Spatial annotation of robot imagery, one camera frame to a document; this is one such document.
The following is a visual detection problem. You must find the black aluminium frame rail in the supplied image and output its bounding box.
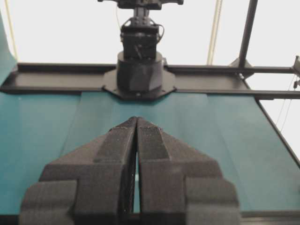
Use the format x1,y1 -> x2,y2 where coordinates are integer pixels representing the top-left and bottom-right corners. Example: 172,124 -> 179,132
0,62 -> 300,101

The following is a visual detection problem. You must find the black vertical frame post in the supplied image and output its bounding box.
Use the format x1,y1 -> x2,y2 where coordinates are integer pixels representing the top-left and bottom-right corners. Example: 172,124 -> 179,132
238,0 -> 258,68

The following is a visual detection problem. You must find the teal table mat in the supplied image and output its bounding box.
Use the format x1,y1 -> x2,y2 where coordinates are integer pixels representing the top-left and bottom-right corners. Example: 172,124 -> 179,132
0,27 -> 300,225

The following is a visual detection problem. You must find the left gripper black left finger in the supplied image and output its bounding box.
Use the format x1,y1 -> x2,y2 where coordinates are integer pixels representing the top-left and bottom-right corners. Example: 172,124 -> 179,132
19,117 -> 136,225

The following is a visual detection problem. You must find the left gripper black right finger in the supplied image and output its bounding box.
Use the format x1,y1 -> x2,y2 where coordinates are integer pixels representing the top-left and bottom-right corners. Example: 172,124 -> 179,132
136,118 -> 240,225

